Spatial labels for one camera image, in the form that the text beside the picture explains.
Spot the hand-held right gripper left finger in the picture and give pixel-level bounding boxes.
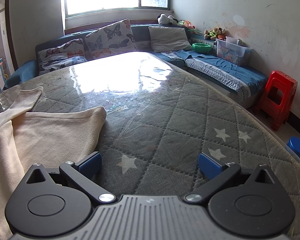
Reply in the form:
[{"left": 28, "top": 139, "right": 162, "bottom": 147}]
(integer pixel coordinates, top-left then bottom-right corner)
[{"left": 25, "top": 152, "right": 116, "bottom": 203}]

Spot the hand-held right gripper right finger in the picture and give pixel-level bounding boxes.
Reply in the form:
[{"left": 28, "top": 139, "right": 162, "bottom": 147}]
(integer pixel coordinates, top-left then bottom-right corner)
[{"left": 186, "top": 152, "right": 277, "bottom": 202}]

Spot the cream cloth garment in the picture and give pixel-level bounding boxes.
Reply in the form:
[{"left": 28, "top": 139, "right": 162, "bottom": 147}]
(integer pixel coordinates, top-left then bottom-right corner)
[{"left": 0, "top": 86, "right": 107, "bottom": 240}]

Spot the blue capped plastic bottle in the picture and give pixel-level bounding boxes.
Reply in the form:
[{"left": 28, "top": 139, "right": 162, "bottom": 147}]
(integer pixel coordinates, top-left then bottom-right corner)
[{"left": 286, "top": 137, "right": 300, "bottom": 163}]

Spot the blue patterned sofa blanket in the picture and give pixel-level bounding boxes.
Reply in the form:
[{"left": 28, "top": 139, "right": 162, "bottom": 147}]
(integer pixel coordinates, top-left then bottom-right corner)
[{"left": 160, "top": 49, "right": 269, "bottom": 103}]

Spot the stack of red plastic stools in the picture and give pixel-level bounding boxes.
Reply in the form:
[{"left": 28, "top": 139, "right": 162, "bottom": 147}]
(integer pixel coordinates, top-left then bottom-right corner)
[{"left": 252, "top": 70, "right": 298, "bottom": 132}]

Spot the clear plastic storage box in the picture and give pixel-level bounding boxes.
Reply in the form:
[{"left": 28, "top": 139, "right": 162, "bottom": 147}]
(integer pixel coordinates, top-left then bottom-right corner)
[{"left": 216, "top": 36, "right": 253, "bottom": 67}]

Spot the green plastic bowl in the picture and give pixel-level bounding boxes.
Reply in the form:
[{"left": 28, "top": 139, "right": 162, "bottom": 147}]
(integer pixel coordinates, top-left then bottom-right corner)
[{"left": 192, "top": 43, "right": 212, "bottom": 54}]

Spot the large butterfly print pillow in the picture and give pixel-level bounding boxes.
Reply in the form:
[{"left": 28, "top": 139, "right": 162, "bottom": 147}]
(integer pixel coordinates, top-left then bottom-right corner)
[{"left": 84, "top": 18, "right": 138, "bottom": 60}]

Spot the brown teddy bear plush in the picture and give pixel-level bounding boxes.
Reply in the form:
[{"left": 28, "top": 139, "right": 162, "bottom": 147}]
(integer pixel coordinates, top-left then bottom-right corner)
[{"left": 204, "top": 27, "right": 227, "bottom": 40}]

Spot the grey pillow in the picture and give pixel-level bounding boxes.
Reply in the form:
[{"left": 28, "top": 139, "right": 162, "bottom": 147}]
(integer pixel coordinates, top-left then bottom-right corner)
[{"left": 148, "top": 26, "right": 193, "bottom": 53}]

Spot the dark teal sofa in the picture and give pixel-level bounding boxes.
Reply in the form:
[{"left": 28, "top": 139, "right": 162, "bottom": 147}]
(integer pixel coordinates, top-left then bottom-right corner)
[{"left": 4, "top": 24, "right": 269, "bottom": 103}]

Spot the orange and green toy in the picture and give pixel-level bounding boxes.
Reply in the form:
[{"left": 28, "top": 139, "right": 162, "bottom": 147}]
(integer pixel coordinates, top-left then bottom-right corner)
[{"left": 179, "top": 20, "right": 197, "bottom": 31}]

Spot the panda plush toy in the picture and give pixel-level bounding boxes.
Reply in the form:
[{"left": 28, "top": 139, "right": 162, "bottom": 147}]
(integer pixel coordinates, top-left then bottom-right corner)
[{"left": 157, "top": 14, "right": 180, "bottom": 26}]

